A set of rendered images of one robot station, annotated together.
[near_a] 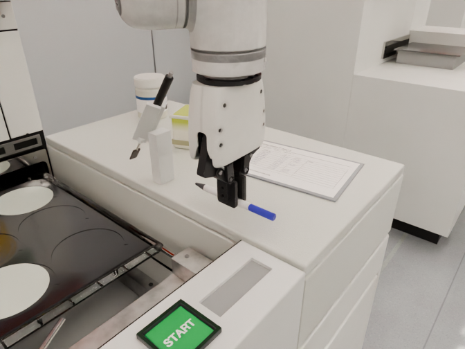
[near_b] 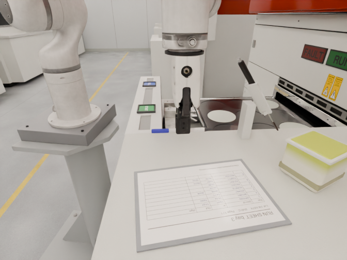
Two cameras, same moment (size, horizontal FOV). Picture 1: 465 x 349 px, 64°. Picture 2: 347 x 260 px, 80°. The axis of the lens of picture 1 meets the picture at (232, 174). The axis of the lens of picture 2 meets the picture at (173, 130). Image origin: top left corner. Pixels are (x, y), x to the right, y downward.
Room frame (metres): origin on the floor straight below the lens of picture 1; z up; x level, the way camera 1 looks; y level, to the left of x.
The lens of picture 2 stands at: (0.72, -0.30, 1.22)
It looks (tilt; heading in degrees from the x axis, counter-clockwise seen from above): 29 degrees down; 136
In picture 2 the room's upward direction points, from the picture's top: straight up
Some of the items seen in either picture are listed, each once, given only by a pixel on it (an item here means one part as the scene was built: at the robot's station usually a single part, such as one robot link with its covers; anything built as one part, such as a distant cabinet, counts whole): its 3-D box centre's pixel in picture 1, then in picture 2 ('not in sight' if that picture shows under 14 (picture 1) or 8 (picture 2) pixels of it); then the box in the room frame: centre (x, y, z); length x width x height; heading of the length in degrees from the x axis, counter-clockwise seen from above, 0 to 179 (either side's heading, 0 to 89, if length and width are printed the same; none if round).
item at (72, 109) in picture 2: not in sight; (69, 93); (-0.07, -0.07, 0.96); 0.19 x 0.19 x 0.18
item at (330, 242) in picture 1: (211, 181); (277, 204); (0.66, 0.04, 0.89); 0.62 x 0.35 x 0.14; 50
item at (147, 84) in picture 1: (151, 96); not in sight; (0.85, 0.19, 1.01); 0.07 x 0.07 x 0.10
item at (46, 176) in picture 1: (93, 206); not in sight; (0.56, 0.25, 0.90); 0.37 x 0.01 x 0.01; 50
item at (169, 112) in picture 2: not in sight; (175, 112); (0.21, 0.20, 0.89); 0.08 x 0.03 x 0.03; 50
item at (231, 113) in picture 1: (230, 112); (183, 75); (0.43, 0.00, 1.11); 0.10 x 0.07 x 0.11; 140
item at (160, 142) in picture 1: (153, 139); (255, 110); (0.54, 0.12, 1.03); 0.06 x 0.04 x 0.13; 50
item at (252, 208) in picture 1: (232, 199); (182, 130); (0.44, 0.00, 0.99); 0.14 x 0.01 x 0.01; 50
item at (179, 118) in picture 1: (196, 127); (314, 160); (0.68, 0.07, 1.00); 0.07 x 0.07 x 0.07; 74
